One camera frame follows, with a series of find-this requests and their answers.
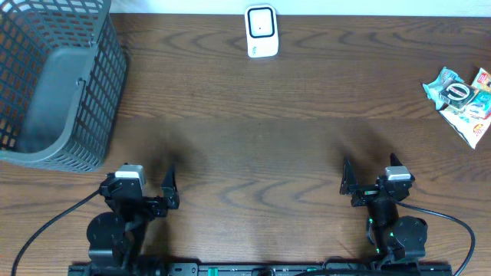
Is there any teal small packet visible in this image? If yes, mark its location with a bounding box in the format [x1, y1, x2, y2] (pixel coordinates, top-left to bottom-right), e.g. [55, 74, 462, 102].
[422, 67, 464, 110]

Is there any white snack bag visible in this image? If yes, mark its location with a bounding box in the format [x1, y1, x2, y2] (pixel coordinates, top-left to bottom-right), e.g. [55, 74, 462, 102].
[440, 68, 490, 149]

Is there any teal tissue pack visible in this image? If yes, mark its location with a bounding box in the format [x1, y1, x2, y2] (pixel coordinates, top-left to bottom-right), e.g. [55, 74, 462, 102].
[465, 90, 490, 119]

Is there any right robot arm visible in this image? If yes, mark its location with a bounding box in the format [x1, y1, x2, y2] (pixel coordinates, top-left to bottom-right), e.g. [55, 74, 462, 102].
[340, 153, 427, 271]

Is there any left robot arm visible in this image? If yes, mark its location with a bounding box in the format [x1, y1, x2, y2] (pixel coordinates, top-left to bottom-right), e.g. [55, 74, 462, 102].
[87, 163, 180, 275]

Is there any white barcode scanner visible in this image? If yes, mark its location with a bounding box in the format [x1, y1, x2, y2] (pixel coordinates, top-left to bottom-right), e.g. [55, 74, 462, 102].
[244, 5, 279, 58]

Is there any grey plastic mesh basket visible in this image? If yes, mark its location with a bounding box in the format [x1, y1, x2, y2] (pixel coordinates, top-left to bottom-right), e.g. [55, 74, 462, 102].
[1, 0, 127, 173]

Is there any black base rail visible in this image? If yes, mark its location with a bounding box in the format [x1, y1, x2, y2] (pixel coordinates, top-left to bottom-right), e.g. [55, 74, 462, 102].
[68, 260, 452, 276]

